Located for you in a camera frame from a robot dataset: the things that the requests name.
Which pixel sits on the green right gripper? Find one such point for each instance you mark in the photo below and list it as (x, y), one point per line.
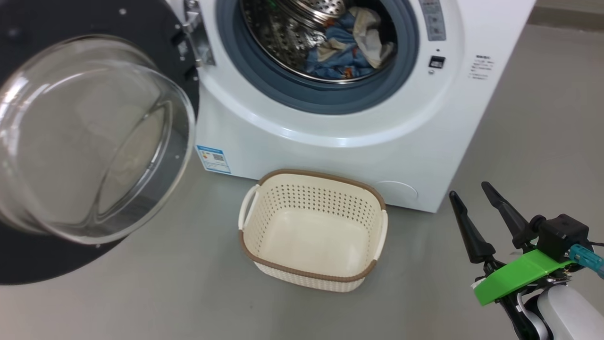
(519, 276)

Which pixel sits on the grey rubber door gasket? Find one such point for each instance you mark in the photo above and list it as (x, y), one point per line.
(292, 92)

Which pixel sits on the metal door hinge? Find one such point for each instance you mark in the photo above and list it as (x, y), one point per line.
(198, 38)

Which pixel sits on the stainless steel washing machine drum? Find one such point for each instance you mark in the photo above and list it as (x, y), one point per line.
(283, 38)

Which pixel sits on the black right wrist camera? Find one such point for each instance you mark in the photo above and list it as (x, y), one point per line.
(561, 236)

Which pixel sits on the black door latch socket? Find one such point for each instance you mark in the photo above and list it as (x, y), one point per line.
(437, 62)

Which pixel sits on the white front-load washing machine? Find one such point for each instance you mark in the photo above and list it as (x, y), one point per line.
(330, 141)

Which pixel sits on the cream perforated laundry basket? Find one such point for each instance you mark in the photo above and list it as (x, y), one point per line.
(311, 278)

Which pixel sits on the blue energy label sticker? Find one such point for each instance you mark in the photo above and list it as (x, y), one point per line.
(213, 159)

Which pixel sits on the grey warning label sticker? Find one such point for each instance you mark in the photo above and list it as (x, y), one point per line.
(433, 19)

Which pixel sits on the round white filter cover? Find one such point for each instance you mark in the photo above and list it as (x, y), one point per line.
(398, 192)

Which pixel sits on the black round glass washer door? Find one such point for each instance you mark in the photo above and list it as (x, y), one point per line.
(28, 259)

